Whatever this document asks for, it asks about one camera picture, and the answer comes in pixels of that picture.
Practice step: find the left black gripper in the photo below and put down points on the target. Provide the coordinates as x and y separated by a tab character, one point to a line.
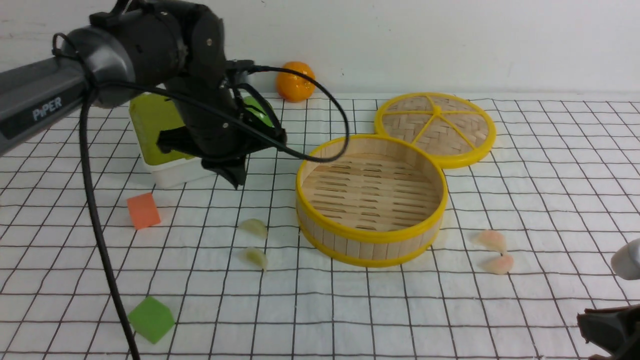
220	144

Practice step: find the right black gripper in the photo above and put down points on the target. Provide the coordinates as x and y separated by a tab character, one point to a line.
614	330

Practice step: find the green dumpling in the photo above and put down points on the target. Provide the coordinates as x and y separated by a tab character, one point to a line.
257	257
254	227

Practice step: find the pink dumpling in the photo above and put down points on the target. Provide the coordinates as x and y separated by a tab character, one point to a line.
499	265
491	240

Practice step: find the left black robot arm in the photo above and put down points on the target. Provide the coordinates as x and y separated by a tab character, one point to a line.
122	54

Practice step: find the bamboo steamer tray yellow rim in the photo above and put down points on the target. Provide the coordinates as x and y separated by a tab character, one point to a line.
380	204

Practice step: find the bamboo steamer lid yellow rim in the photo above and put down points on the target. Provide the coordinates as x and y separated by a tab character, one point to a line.
453	130

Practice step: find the green toy ball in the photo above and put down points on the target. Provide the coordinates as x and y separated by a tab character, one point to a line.
262	112

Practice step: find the orange foam cube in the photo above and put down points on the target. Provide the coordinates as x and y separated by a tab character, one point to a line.
143	211

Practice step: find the orange toy fruit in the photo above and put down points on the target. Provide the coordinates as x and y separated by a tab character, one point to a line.
294	88

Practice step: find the green lid white storage box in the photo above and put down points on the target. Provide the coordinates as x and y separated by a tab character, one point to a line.
151	114

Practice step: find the checkered white tablecloth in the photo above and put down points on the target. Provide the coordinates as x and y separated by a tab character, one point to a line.
561	183

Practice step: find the green foam cube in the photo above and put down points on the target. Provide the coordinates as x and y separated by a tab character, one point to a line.
152	319

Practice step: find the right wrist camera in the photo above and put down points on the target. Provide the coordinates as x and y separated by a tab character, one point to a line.
626	261

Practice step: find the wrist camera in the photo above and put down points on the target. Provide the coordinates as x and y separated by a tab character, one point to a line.
237	77
626	261

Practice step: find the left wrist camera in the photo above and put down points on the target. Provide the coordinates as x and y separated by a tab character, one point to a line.
237	77

